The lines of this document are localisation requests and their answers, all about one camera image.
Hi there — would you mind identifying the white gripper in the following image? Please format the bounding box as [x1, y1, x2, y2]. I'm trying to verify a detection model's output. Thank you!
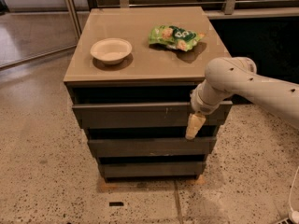
[185, 84, 222, 140]

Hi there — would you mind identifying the metal door frame post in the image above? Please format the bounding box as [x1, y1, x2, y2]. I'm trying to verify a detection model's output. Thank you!
[64, 0, 81, 39]

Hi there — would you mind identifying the white cable on floor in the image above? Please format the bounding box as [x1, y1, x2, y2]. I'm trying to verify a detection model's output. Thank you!
[287, 165, 299, 224]

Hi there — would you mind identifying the white paper bowl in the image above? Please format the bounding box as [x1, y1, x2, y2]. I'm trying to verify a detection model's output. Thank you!
[90, 38, 132, 65]

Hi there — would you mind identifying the middle grey drawer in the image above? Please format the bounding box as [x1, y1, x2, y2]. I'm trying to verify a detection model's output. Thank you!
[88, 137, 216, 157]

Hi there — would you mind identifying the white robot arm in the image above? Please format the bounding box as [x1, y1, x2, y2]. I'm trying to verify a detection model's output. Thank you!
[185, 57, 299, 140]

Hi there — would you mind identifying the bottom grey drawer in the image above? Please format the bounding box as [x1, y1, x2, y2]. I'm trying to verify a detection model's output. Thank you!
[99, 161, 206, 178]

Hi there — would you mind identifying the grey drawer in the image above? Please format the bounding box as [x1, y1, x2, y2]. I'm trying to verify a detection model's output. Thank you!
[99, 161, 206, 178]
[71, 100, 234, 130]
[88, 137, 216, 157]

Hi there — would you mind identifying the grey drawer cabinet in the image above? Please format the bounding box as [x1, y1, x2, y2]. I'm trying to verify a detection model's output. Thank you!
[63, 6, 243, 183]

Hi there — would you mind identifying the top grey drawer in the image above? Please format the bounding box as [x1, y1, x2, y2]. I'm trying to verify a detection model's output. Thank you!
[71, 100, 234, 130]

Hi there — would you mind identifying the green snack bag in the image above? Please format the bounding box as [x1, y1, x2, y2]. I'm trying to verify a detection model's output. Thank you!
[148, 25, 206, 51]

